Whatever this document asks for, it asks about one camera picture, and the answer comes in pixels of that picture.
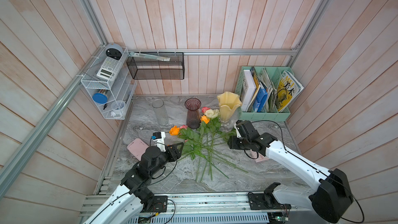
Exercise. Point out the round grey alarm clock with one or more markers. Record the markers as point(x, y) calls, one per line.
point(114, 51)

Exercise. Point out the white desk calculator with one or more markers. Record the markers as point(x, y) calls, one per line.
point(109, 69)

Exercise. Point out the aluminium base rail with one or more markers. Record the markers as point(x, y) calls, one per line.
point(209, 208)

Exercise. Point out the white wire shelf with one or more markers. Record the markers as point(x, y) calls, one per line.
point(122, 88)

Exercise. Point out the blue folder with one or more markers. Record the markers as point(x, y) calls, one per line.
point(260, 99)

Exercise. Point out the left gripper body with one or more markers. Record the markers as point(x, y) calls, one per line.
point(170, 157)

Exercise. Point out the white book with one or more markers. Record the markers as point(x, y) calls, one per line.
point(248, 89)

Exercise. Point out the mint green file organizer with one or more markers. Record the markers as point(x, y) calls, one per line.
point(275, 73)

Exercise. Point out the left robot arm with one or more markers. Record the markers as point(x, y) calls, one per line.
point(132, 194)

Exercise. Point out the purple glass vase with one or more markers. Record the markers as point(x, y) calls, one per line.
point(193, 116)

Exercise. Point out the clear glass vase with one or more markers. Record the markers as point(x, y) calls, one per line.
point(160, 112)

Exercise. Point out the orange rose near vase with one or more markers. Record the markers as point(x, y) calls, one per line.
point(205, 119)

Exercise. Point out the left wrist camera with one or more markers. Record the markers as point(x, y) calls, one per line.
point(158, 140)

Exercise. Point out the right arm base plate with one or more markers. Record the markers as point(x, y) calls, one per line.
point(265, 202)

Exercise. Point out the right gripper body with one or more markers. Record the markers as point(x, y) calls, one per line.
point(239, 143)

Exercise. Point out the pink case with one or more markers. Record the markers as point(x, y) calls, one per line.
point(137, 148)

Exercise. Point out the orange rose lower left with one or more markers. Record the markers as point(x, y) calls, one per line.
point(213, 157)

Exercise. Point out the blue lid jar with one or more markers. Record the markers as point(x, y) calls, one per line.
point(100, 96)

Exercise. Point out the yellow ruffled vase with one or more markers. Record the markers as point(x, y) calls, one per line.
point(228, 103)

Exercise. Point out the black wire basket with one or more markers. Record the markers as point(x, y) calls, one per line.
point(147, 69)

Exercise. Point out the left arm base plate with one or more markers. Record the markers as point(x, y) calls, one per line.
point(155, 204)

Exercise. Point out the paper strip on basket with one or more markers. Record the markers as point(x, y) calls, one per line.
point(147, 56)

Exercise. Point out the yellow magazine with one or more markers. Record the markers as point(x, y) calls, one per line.
point(288, 89)

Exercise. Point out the white mug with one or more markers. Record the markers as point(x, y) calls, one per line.
point(117, 108)

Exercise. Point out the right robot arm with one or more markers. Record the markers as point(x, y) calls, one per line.
point(329, 193)

